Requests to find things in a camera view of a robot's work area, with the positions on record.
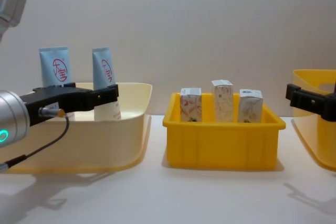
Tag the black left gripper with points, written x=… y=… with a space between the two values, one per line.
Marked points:
x=57 y=98

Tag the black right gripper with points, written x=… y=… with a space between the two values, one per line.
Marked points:
x=331 y=107

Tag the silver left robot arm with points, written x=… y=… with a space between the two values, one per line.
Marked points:
x=11 y=119

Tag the pale blue cosmetic tube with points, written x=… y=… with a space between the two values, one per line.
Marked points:
x=55 y=66
x=103 y=69

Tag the yellow plastic bin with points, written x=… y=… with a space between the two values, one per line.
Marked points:
x=315 y=134

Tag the cream plastic bin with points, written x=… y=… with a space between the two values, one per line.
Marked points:
x=78 y=142

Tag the tall white patterned carton box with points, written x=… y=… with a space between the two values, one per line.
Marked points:
x=223 y=100

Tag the yellow plastic crate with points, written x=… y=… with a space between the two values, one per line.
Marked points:
x=223 y=142

